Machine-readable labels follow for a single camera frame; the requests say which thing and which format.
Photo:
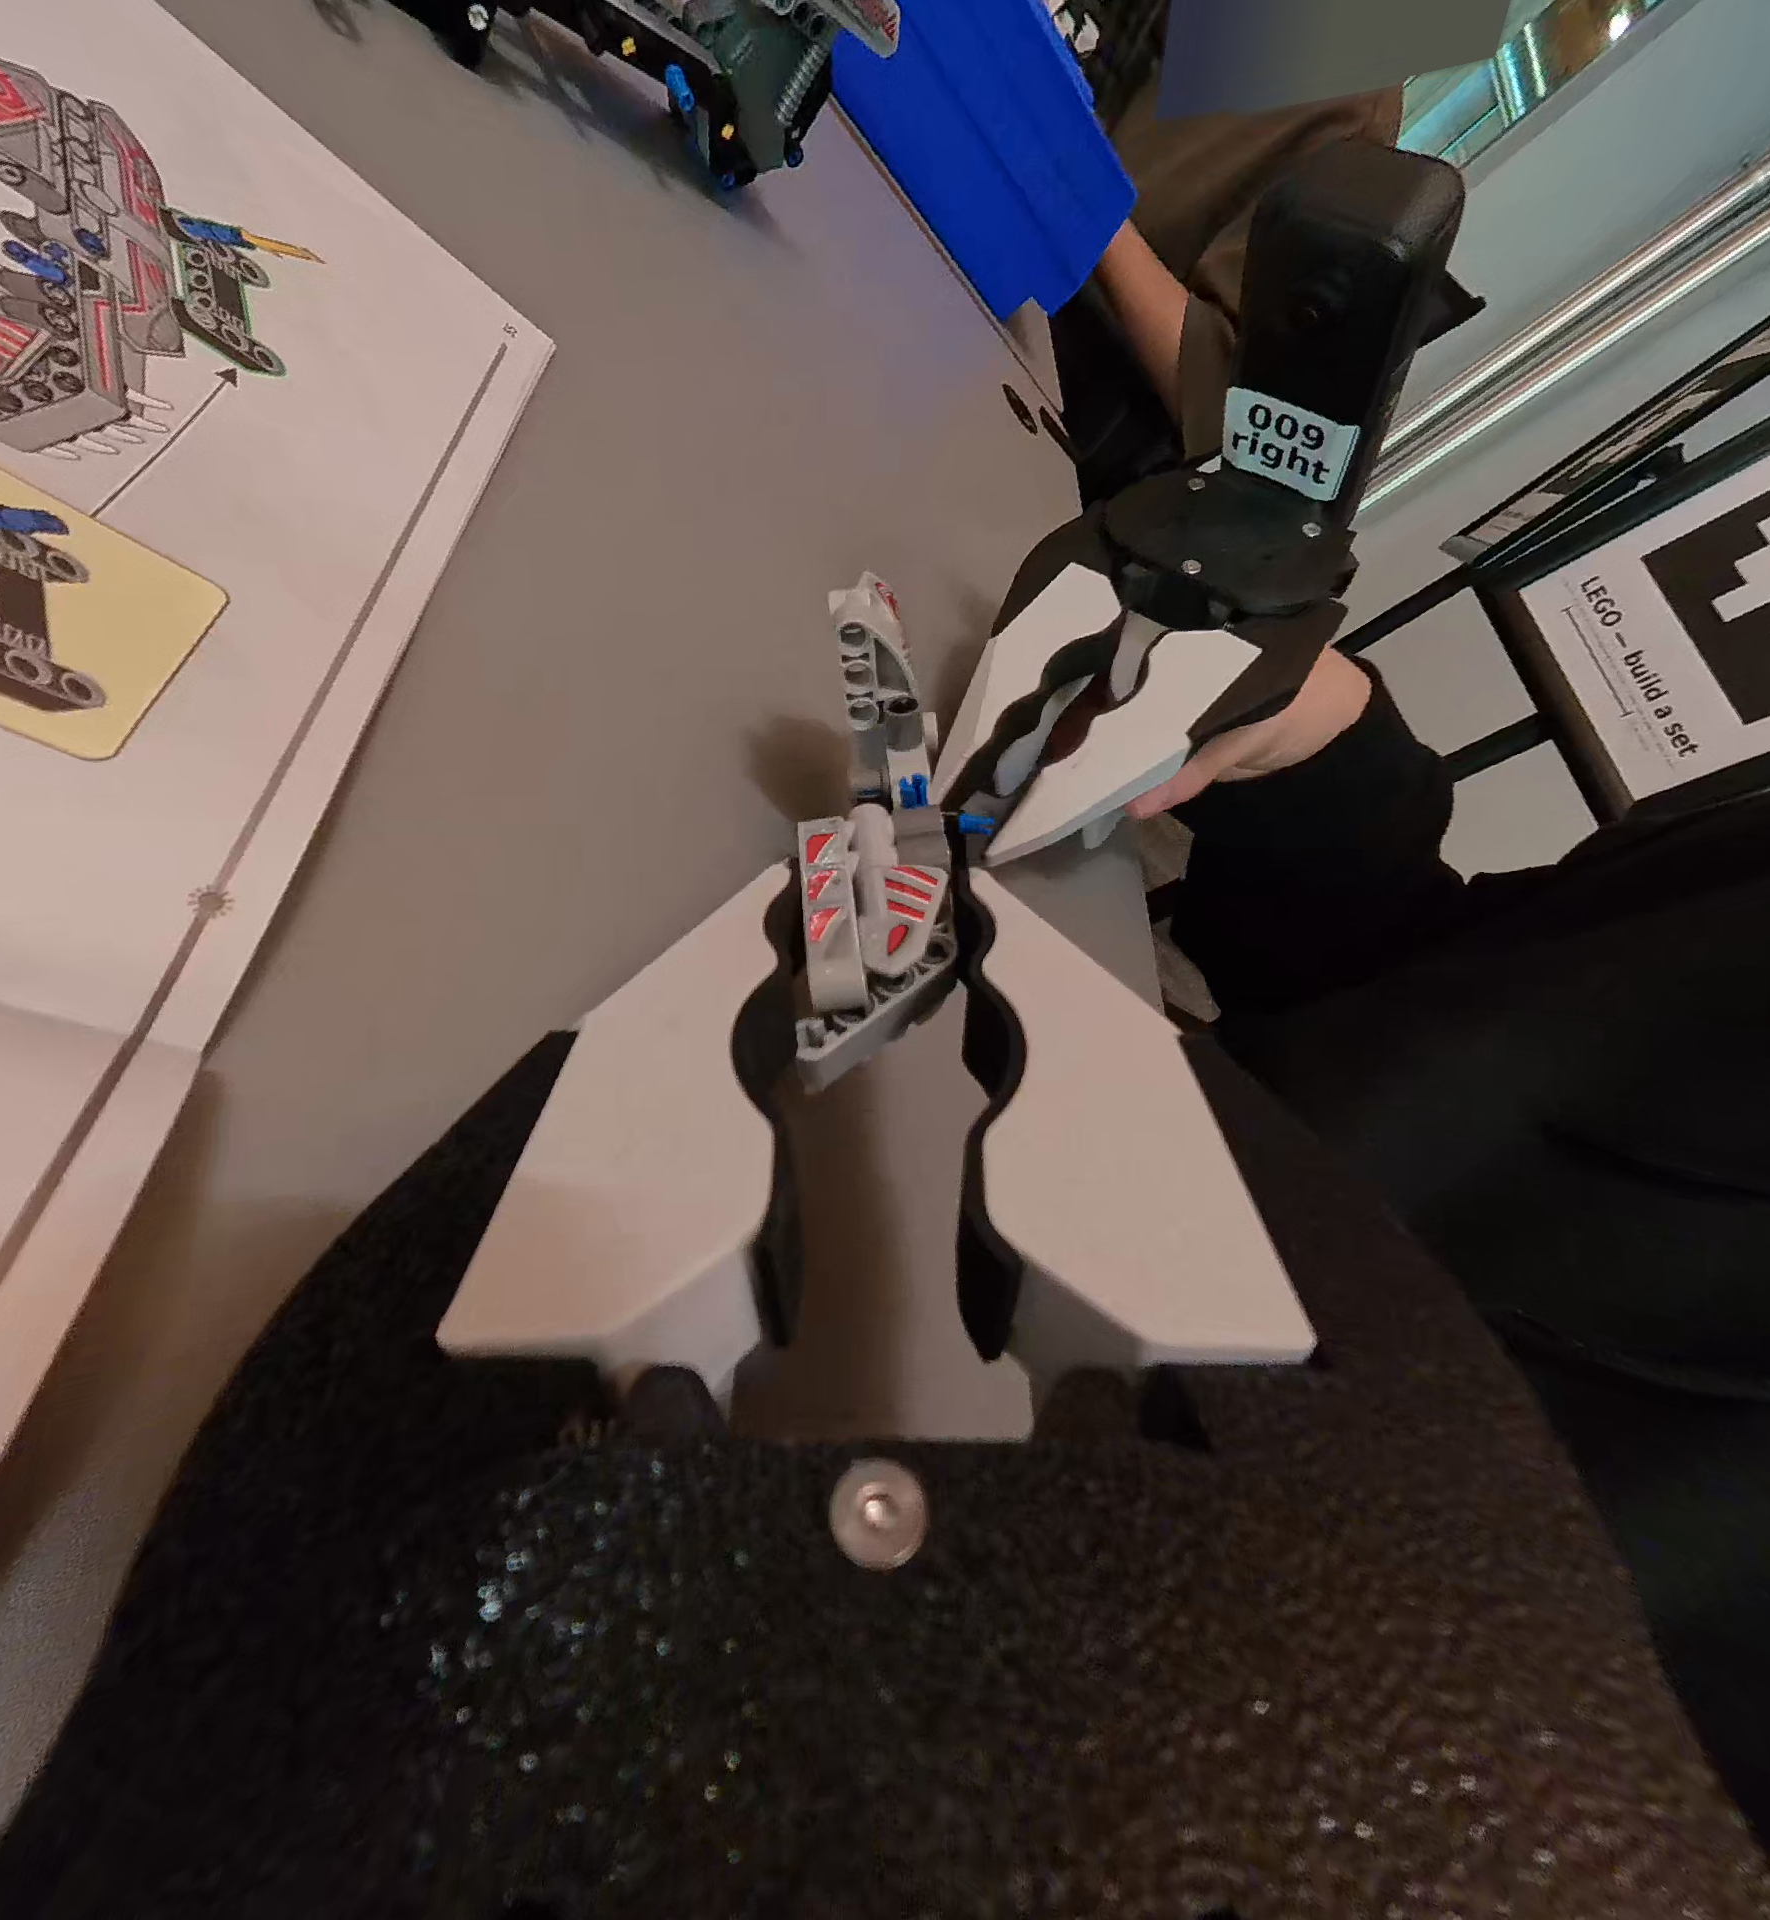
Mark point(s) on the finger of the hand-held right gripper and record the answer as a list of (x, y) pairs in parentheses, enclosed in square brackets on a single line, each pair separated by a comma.
[(1021, 674), (1126, 750)]

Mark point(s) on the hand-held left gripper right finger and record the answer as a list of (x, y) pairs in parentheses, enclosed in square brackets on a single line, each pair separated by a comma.
[(1141, 1200)]

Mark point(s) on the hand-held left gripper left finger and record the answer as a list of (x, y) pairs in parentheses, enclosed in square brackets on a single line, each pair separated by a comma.
[(631, 1200)]

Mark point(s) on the grey toy brick shark head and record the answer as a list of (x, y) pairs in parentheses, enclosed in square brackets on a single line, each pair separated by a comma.
[(869, 929)]

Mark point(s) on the person's right forearm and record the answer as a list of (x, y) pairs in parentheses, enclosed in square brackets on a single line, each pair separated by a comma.
[(1336, 885)]

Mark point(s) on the person's right hand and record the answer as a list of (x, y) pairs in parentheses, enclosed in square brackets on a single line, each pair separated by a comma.
[(1306, 720)]

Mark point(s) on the metal railing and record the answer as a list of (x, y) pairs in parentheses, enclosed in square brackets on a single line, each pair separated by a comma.
[(1650, 255)]

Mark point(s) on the blue storage bin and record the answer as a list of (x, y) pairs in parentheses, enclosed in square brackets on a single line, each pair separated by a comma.
[(976, 135)]

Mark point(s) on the white sign with black marker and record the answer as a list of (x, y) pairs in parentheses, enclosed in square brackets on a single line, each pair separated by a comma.
[(1592, 660)]

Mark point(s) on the person's black hoodie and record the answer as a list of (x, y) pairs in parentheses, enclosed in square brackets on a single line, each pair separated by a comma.
[(1650, 1125)]

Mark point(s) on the black grey toy brick chassis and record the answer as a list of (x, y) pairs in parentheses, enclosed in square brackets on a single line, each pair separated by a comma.
[(734, 75)]

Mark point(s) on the toy brick instruction booklet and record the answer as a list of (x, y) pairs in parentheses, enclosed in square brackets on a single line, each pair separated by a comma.
[(301, 523)]

